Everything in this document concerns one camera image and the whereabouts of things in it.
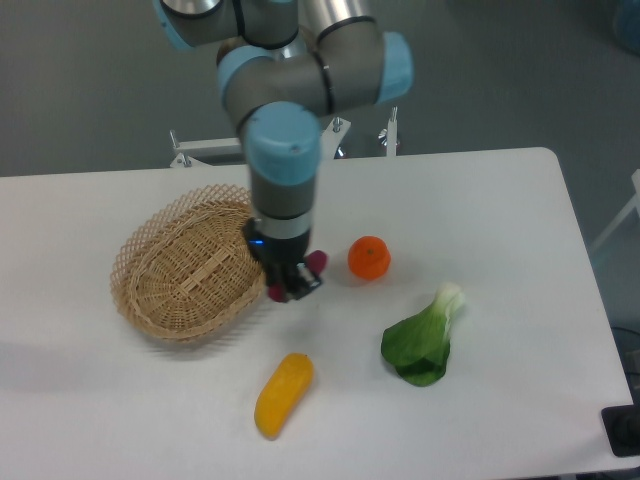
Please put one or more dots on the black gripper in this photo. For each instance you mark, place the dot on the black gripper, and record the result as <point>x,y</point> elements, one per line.
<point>300,279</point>

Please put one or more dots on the purple sweet potato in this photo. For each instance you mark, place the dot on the purple sweet potato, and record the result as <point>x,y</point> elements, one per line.
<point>315,257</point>

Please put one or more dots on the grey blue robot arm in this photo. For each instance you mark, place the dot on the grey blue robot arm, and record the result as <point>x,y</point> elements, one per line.
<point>290,64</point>

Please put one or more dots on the woven wicker basket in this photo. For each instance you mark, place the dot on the woven wicker basket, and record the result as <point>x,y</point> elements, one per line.
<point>186,272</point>

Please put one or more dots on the orange tangerine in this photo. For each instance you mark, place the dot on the orange tangerine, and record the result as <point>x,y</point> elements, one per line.
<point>369,258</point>

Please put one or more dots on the yellow mango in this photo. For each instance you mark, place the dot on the yellow mango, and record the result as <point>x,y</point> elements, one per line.
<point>282,393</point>

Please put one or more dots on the green bok choy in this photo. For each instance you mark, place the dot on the green bok choy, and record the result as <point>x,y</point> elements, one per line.
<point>418,347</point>

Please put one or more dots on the black box at table edge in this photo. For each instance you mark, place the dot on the black box at table edge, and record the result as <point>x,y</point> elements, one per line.
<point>622,429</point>

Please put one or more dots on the blue object top right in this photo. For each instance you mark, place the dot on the blue object top right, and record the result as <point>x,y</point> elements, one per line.
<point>626,24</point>

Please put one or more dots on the white frame at right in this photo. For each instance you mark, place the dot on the white frame at right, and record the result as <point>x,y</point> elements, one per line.
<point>631,206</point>

